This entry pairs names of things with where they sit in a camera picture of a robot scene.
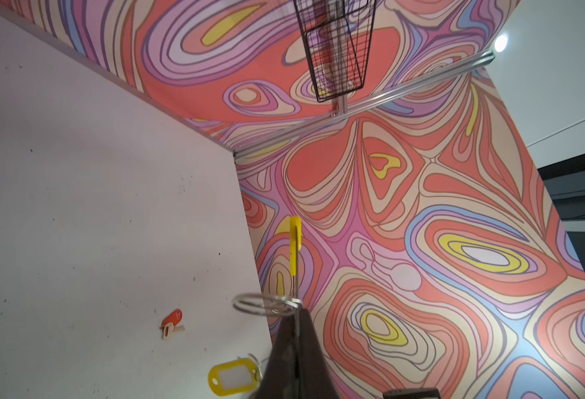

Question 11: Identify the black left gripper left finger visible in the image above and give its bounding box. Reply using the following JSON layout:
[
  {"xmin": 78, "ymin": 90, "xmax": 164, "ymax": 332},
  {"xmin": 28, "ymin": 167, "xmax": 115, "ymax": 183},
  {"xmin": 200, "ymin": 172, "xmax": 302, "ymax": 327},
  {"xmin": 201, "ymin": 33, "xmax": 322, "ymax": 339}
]
[{"xmin": 253, "ymin": 316, "xmax": 299, "ymax": 399}]

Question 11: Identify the key with yellow tag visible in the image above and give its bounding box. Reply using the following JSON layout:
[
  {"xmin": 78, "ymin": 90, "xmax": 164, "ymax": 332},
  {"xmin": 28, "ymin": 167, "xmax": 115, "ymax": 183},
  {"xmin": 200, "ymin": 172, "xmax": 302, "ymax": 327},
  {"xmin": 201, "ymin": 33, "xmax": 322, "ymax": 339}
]
[{"xmin": 208, "ymin": 353, "xmax": 269, "ymax": 397}]

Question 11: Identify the grey keyring with yellow grip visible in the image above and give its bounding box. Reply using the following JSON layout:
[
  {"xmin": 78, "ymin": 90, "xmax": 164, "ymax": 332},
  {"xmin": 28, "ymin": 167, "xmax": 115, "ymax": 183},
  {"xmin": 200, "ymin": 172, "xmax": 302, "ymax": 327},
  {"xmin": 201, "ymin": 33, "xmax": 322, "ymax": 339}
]
[{"xmin": 232, "ymin": 216, "xmax": 303, "ymax": 318}]

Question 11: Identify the black wire basket back wall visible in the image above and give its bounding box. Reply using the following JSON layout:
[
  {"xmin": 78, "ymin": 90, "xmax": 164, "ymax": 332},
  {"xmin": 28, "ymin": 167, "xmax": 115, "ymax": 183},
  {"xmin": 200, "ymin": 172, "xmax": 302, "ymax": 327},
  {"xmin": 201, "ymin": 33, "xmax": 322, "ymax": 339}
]
[{"xmin": 293, "ymin": 0, "xmax": 377, "ymax": 102}]

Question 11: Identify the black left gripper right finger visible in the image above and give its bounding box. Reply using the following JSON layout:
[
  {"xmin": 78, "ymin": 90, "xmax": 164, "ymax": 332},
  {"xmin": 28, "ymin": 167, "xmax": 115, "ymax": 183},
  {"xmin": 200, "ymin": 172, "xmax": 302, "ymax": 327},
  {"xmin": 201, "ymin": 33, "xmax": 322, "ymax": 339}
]
[{"xmin": 297, "ymin": 309, "xmax": 340, "ymax": 399}]

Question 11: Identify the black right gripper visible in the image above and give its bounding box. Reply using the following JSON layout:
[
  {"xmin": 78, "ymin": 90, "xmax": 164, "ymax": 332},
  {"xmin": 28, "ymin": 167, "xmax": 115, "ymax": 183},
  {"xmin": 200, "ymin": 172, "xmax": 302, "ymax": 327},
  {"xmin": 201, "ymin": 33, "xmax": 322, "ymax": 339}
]
[{"xmin": 383, "ymin": 388, "xmax": 441, "ymax": 399}]

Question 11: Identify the key with red tag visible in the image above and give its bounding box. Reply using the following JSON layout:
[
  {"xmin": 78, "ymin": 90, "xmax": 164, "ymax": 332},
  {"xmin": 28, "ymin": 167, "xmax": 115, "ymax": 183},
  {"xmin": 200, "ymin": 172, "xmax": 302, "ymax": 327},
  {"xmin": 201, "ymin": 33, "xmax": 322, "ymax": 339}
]
[{"xmin": 160, "ymin": 309, "xmax": 185, "ymax": 340}]

